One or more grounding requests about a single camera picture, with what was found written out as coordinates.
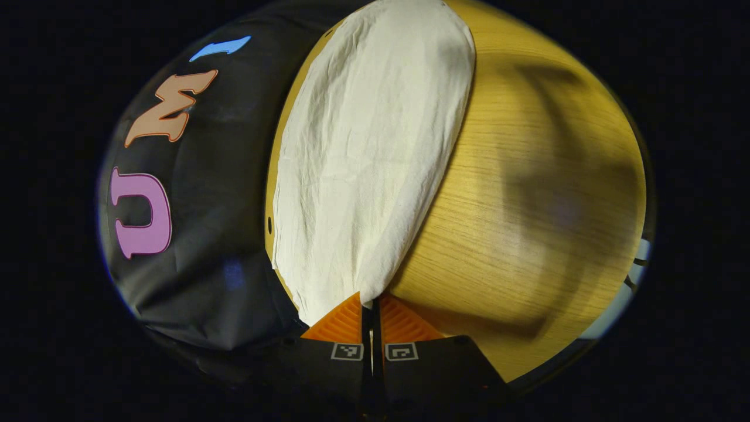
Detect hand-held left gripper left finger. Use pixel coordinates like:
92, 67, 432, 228
258, 291, 374, 412

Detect white jeans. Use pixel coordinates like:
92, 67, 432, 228
271, 0, 477, 326

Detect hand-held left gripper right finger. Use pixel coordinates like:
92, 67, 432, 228
374, 292, 508, 412

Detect black backdrop cloth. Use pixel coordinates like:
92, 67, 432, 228
97, 0, 376, 352

